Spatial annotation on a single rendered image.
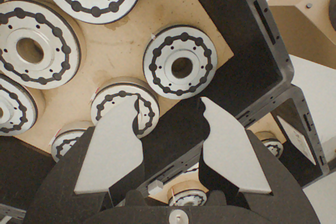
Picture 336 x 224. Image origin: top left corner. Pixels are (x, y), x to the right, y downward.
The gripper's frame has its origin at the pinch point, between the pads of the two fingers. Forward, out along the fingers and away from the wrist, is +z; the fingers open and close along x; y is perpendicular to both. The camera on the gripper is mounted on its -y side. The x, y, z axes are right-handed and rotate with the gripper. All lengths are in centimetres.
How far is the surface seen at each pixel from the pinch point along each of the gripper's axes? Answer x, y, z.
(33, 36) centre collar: -14.6, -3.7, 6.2
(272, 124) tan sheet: 24.5, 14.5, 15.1
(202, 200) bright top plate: 11.1, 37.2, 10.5
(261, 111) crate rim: 11.0, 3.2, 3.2
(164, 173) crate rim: 0.0, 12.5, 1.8
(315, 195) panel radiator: 222, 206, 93
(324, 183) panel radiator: 238, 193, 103
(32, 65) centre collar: -15.9, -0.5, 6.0
